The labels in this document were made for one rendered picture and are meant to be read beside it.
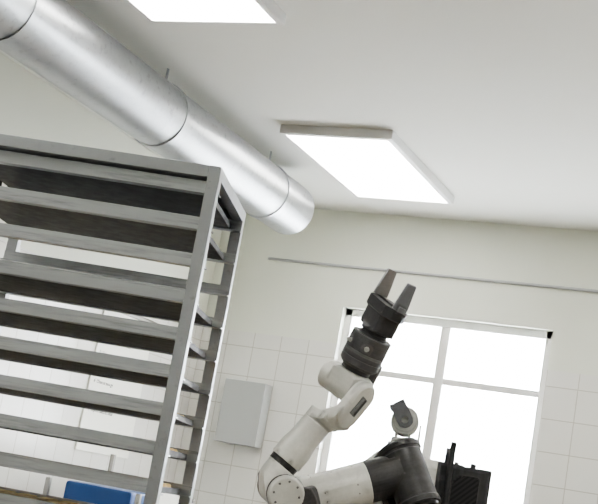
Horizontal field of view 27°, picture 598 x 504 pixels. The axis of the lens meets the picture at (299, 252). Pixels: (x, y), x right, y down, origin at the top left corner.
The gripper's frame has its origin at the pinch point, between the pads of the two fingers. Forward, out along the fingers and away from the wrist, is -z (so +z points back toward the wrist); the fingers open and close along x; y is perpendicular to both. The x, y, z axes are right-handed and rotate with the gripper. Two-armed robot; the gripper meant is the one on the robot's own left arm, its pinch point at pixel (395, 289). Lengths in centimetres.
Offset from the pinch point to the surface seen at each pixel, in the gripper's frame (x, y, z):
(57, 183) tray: 86, -56, 20
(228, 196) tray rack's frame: 65, -20, 3
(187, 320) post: 39, -25, 31
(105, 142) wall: 490, 44, 51
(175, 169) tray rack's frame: 57, -38, 2
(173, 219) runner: 54, -34, 13
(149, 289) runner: 48, -34, 29
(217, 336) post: 76, -2, 40
